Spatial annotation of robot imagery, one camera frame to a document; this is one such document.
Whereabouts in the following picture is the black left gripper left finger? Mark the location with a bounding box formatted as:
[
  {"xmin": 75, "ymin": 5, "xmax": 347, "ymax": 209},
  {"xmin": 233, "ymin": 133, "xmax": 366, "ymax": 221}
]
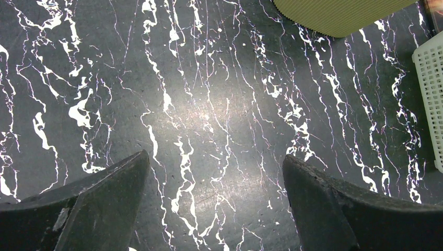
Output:
[{"xmin": 1, "ymin": 151, "xmax": 149, "ymax": 250}]

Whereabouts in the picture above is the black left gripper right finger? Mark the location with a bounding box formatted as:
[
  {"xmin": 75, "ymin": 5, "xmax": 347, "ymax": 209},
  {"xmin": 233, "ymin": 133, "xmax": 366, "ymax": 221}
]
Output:
[{"xmin": 283, "ymin": 155, "xmax": 442, "ymax": 250}]

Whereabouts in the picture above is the white perforated tray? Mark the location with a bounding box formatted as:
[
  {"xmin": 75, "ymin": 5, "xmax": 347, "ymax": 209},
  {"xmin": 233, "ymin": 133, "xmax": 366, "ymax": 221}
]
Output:
[{"xmin": 412, "ymin": 32, "xmax": 442, "ymax": 172}]

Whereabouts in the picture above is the olive green mesh bin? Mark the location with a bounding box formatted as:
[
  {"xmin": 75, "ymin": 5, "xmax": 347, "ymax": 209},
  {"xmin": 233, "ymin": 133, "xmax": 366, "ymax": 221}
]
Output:
[{"xmin": 273, "ymin": 0, "xmax": 415, "ymax": 38}]

